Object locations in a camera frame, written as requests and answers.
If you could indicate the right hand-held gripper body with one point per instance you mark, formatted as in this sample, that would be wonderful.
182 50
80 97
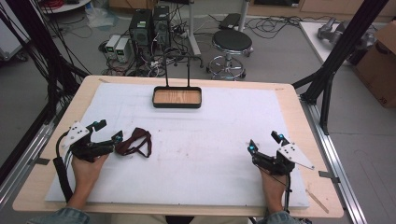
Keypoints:
283 158

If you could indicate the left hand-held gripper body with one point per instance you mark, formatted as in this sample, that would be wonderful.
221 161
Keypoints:
83 146

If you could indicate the dark red bow tie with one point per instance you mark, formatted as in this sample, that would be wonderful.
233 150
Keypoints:
134 143

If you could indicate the black tray with wooden bottom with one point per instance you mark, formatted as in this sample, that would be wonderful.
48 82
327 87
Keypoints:
176 97

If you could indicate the person's left hand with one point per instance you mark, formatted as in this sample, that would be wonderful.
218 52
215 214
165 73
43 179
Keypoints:
87 171

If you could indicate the person's right hand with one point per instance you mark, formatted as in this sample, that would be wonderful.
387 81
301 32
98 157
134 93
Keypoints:
272 185

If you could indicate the grey tape piece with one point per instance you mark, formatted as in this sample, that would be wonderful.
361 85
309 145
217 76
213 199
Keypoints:
328 176
42 161

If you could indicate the thin wooden stick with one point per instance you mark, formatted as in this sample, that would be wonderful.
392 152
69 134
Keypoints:
317 201

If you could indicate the white foam mat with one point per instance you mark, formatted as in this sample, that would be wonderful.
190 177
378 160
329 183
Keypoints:
193 149

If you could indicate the white power supply unit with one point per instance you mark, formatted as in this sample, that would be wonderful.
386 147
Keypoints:
112 46
122 49

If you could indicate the black round stool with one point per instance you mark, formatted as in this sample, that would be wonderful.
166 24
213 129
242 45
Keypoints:
230 53

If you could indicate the black computer tower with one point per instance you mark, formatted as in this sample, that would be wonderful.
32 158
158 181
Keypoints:
162 26
140 31

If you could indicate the white board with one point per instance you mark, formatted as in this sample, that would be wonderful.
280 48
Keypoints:
314 40

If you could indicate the brown cardboard box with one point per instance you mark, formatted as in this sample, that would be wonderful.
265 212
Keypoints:
378 67

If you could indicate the grey desk leg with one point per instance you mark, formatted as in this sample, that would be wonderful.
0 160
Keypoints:
193 31

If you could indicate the aluminium rail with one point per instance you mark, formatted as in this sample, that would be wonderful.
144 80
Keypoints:
333 161
25 161

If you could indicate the black metal frame strut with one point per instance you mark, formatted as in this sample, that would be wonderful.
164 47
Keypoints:
339 53
37 49

